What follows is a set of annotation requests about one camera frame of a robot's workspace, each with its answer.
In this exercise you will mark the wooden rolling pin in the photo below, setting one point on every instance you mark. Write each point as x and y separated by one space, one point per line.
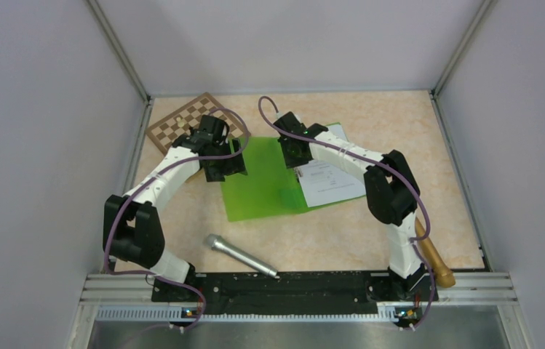
442 273

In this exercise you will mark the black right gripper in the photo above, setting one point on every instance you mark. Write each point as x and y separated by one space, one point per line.
289 162

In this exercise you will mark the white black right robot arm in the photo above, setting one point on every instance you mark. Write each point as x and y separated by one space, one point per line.
390 187

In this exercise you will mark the white slotted cable duct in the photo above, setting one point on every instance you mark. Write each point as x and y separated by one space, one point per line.
143 313

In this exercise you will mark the wooden chessboard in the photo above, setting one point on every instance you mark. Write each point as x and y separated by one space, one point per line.
163 130

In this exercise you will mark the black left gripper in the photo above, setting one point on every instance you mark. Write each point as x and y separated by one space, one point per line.
235 165

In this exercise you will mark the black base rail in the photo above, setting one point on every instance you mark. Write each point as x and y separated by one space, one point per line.
305 293

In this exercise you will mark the silver microphone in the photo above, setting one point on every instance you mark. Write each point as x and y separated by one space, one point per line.
219 244

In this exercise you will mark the white paper files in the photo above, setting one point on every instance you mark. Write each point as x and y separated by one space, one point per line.
325 184

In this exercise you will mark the metal folder clip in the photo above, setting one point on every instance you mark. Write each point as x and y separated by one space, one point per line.
299 174

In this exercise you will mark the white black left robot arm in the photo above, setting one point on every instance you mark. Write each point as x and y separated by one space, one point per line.
132 229

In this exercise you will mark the white chess piece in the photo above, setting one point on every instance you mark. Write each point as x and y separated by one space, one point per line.
180 122

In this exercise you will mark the green plastic folder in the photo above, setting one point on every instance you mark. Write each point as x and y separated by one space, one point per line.
269 188

